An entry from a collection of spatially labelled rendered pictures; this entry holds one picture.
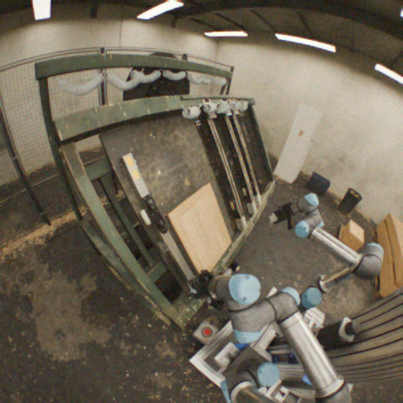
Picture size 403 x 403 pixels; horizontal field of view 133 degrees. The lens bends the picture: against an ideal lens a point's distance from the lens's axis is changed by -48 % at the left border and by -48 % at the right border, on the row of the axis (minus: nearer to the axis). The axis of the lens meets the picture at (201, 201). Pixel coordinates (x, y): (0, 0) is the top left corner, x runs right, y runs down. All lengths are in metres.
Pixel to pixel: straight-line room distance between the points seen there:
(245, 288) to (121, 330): 1.84
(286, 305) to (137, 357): 1.78
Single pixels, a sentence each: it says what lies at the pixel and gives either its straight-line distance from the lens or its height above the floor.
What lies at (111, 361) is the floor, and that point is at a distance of 2.17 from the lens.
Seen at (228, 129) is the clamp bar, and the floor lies 1.63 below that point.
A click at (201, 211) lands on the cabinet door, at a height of 1.25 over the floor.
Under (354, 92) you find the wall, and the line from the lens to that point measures 5.85.
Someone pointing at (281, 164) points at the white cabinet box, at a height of 0.37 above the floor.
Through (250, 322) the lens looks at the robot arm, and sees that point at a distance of 0.46.
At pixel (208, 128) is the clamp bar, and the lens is 1.31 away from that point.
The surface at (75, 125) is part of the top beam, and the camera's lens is 0.75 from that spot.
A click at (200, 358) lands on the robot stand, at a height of 0.23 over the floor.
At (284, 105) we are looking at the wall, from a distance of 6.08.
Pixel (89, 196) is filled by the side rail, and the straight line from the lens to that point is 0.74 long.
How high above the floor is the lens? 2.04
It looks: 41 degrees down
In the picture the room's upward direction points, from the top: 11 degrees clockwise
